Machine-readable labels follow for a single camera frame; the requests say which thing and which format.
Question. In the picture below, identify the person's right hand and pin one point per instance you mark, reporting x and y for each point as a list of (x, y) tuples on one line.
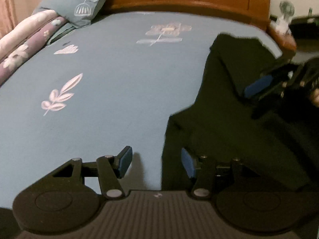
[(316, 97)]

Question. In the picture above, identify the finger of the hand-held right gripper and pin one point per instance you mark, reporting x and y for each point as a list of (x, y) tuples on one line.
[(258, 86)]

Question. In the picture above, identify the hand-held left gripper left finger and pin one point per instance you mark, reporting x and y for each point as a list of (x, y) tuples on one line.
[(125, 161)]

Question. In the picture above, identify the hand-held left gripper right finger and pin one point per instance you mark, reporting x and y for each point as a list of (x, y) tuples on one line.
[(188, 163)]

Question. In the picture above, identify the small white desk fan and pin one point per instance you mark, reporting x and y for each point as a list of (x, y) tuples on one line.
[(284, 17)]

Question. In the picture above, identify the bed with blue floral sheet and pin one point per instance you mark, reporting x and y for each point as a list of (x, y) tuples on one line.
[(112, 104)]

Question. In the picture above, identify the blue printed pillow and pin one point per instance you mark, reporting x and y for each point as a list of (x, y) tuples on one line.
[(74, 2)]

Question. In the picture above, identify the pink striped curtain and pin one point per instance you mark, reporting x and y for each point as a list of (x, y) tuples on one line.
[(6, 10)]

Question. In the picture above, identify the folded pink purple floral quilt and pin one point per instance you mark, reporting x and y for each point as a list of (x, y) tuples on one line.
[(27, 42)]

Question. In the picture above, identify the wooden nightstand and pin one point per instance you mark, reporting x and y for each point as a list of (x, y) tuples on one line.
[(284, 41)]

